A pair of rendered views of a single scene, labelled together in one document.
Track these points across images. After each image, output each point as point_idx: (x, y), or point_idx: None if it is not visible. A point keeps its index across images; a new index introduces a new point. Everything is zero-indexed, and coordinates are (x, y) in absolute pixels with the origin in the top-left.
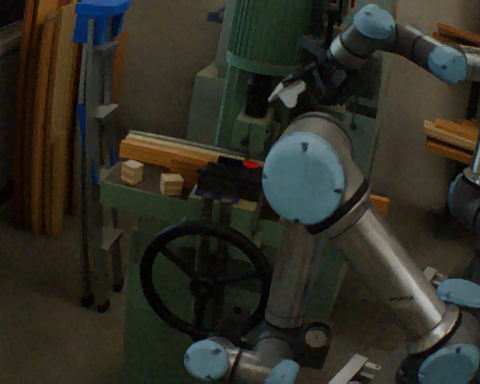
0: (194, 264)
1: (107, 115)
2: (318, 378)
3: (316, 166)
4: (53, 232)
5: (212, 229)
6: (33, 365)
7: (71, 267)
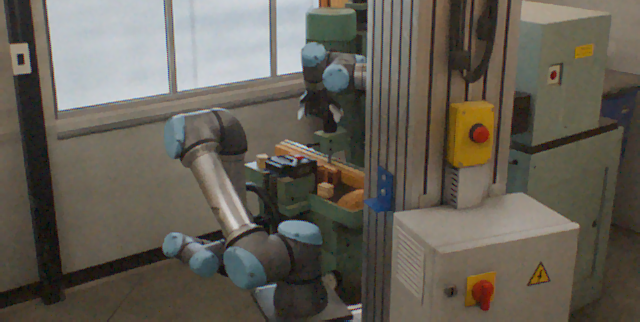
0: (285, 221)
1: None
2: None
3: (171, 128)
4: None
5: (251, 187)
6: (250, 314)
7: None
